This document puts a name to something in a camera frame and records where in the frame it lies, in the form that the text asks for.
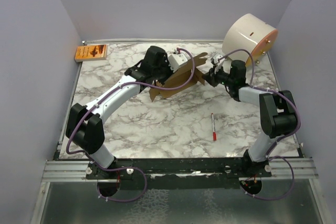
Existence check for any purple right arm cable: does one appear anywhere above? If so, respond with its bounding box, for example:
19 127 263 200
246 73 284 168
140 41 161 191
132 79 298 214
219 48 301 200

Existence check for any large white cylindrical roll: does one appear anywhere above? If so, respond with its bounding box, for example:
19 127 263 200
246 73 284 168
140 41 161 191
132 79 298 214
222 14 279 60

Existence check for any orange paperback book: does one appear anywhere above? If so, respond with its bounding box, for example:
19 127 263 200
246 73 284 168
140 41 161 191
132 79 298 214
74 45 108 62

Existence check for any red capped white marker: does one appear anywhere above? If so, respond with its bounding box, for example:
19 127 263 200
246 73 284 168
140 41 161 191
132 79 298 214
211 113 217 142

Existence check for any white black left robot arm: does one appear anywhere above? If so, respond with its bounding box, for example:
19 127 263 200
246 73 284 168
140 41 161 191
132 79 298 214
66 46 176 179

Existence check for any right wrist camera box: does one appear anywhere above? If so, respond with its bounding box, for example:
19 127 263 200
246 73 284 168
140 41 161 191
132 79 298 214
211 53 226 73

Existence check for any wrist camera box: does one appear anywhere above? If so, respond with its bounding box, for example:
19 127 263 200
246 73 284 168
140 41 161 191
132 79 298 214
167 53 188 73
211 53 226 73

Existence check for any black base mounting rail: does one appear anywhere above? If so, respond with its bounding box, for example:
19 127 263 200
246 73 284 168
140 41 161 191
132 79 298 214
86 157 271 190

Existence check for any brown cardboard box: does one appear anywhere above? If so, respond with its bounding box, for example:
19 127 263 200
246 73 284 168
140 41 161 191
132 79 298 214
149 52 207 102

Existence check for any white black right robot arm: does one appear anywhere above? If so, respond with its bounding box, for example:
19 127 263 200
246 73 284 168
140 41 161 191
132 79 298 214
203 60 301 177

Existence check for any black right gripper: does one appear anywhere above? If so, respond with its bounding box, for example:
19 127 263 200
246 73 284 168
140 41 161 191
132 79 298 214
202 64 234 88

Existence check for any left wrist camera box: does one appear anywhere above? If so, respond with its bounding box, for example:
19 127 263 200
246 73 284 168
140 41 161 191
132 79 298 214
167 53 188 73

